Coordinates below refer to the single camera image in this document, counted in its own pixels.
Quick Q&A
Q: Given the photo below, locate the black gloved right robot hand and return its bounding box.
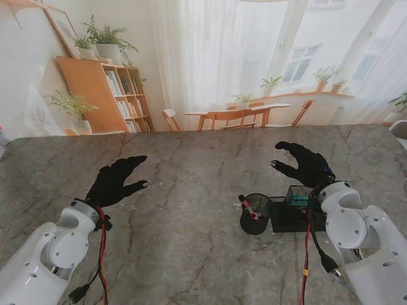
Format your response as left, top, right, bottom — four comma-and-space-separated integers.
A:
270, 141, 335, 190

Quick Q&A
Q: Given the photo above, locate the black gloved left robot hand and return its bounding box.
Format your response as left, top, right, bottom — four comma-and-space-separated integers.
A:
85, 154, 150, 209

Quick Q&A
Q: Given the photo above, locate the black mesh desk tray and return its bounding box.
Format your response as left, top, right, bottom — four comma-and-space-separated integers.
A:
270, 184, 328, 234

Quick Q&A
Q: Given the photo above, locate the pink marker with black cap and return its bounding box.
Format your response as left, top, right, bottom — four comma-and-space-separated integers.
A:
238, 194, 257, 214

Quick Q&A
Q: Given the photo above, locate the black mesh pen cup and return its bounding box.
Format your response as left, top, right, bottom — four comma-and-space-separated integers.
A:
238, 193, 273, 235

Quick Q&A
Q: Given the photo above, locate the white rounded chair back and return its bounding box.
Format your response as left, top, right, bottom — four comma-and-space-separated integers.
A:
388, 119, 407, 140

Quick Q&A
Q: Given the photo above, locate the red black left arm cable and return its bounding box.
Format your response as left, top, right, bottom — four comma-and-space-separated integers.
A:
68, 206, 112, 305

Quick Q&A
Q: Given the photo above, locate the red black arm cable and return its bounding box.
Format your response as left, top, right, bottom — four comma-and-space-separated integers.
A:
298, 187, 343, 305
68, 206, 112, 305

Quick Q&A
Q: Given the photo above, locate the red black right arm cable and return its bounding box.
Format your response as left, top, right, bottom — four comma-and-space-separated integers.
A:
298, 187, 343, 305

